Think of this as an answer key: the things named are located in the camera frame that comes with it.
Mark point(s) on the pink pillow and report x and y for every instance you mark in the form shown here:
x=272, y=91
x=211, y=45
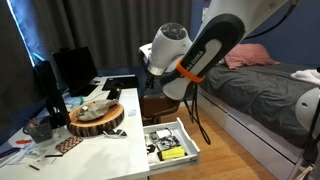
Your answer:
x=250, y=55

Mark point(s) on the white desk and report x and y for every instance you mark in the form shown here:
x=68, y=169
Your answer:
x=110, y=156

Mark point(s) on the black earphones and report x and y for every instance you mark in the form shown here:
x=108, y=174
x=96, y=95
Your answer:
x=166, y=144

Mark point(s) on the white folded cloth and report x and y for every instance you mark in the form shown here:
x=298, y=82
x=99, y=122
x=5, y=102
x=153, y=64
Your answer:
x=306, y=76

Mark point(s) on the grey curtain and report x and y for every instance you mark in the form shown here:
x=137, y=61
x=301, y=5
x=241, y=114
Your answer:
x=13, y=66
x=126, y=30

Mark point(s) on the brown leather chair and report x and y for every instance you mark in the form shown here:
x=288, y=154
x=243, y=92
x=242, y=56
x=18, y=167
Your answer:
x=158, y=105

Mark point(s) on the white open drawer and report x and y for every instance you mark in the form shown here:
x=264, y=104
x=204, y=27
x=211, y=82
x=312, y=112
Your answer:
x=186, y=136

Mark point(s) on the black desk mat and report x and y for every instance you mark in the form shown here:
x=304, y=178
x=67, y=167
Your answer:
x=121, y=83

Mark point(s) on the grey crumpled cloth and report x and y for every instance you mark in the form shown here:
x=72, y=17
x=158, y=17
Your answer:
x=95, y=111

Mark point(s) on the round wood slab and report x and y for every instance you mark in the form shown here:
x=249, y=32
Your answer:
x=100, y=125

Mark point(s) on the white paper sheet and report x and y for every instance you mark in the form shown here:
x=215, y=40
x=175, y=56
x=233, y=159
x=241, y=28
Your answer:
x=20, y=145

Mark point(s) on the black mesh pen cup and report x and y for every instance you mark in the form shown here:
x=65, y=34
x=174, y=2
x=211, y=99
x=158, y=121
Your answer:
x=39, y=131

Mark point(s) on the black monitor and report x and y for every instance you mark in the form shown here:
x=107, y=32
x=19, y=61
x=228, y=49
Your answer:
x=51, y=93
x=75, y=68

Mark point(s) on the black curved tool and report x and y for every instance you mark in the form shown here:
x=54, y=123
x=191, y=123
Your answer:
x=115, y=133

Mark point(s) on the yellow box in drawer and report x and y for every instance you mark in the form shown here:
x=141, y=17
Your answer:
x=171, y=153

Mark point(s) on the patterned card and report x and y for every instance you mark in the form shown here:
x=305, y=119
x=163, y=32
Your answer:
x=68, y=144

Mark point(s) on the bed with grey blanket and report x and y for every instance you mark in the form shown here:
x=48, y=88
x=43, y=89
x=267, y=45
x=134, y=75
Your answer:
x=263, y=93

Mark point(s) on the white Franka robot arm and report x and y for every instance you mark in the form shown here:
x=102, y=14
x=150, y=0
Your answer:
x=206, y=50

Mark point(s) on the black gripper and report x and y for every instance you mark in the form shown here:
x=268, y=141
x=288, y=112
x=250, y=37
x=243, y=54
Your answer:
x=150, y=82

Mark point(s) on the white bed frame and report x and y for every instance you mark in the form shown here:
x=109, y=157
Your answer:
x=253, y=143

